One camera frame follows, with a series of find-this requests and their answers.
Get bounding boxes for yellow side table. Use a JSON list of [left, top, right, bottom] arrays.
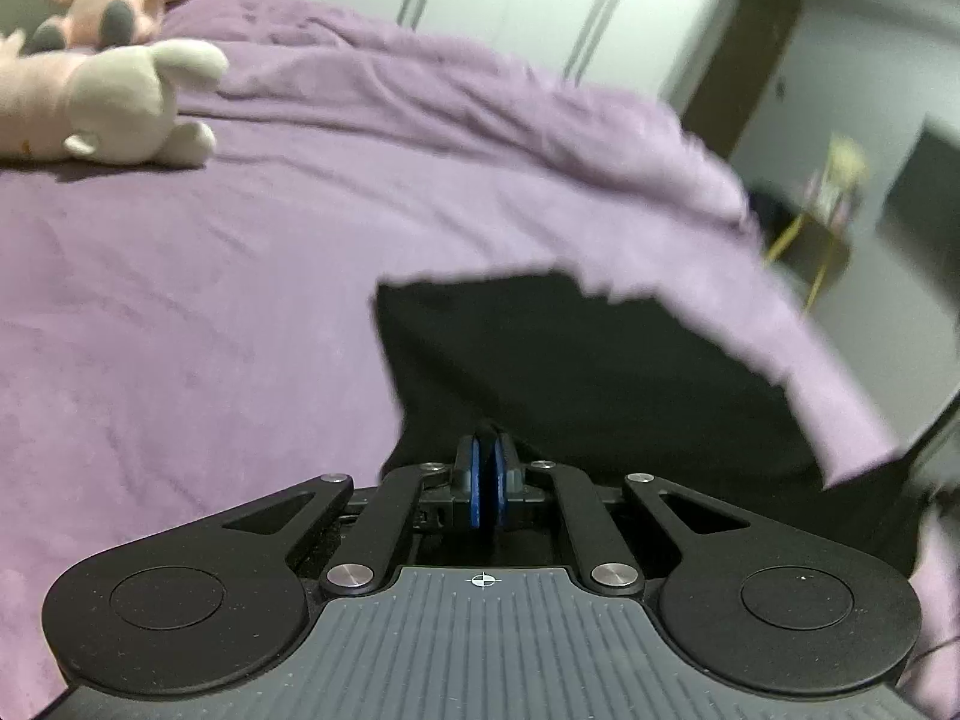
[[763, 211, 851, 314]]

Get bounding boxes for figurines on side table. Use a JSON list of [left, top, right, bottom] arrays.
[[804, 133, 871, 224]]

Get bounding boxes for black garment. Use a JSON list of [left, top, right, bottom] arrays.
[[374, 271, 926, 575]]

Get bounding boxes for purple bed sheet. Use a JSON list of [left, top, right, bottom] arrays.
[[0, 99, 960, 720]]

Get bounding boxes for purple duvet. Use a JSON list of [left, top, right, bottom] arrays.
[[160, 0, 754, 231]]

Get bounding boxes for white plush toy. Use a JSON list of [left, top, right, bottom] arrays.
[[2, 31, 229, 167]]

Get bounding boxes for brown door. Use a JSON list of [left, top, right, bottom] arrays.
[[682, 0, 802, 160]]

